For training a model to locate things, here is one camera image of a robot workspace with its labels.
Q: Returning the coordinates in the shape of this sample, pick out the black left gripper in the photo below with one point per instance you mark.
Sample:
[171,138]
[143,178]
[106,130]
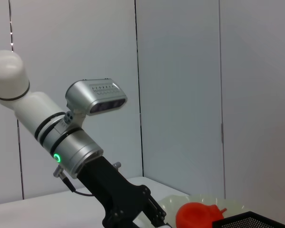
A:
[109,187]

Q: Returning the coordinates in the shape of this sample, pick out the pale green glass fruit plate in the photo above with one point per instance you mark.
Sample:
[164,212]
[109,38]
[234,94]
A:
[171,204]

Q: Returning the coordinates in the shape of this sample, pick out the black mesh pen holder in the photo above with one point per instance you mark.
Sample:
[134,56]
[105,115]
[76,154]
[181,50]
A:
[247,221]

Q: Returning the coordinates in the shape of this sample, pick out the silver left gripper connector stub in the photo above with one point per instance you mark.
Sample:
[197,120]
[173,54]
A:
[117,165]

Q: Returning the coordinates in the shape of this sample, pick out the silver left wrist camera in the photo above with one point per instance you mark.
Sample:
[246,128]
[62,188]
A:
[95,97]

